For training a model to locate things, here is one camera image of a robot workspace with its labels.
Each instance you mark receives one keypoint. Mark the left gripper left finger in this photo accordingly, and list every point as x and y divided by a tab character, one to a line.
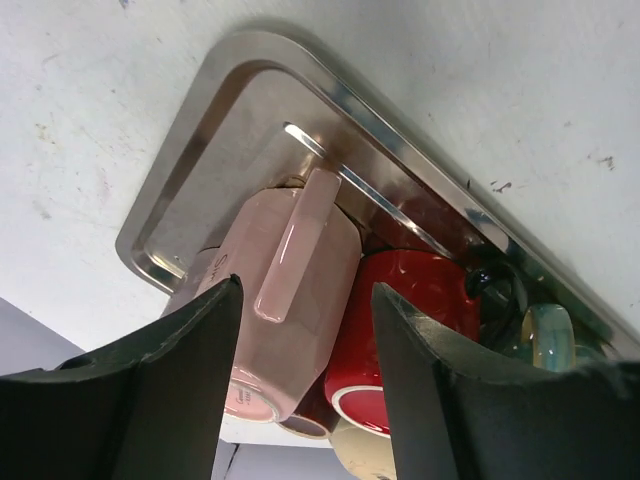
147	406

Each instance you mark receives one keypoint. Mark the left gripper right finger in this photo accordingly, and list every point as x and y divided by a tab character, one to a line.
472	413

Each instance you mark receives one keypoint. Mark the red mug black handle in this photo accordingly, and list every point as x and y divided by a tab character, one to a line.
391	288

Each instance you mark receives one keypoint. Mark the pink faceted mug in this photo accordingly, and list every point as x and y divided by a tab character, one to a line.
296	255

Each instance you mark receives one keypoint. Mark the cream beige mug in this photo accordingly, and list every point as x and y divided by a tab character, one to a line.
363	454

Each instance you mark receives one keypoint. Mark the teal glazed mug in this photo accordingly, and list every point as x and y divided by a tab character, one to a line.
546	339

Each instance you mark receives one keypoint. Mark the small brown mug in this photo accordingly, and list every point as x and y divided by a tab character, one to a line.
314	418

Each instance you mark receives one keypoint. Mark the stainless steel tray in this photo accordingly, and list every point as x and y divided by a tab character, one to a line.
265	109

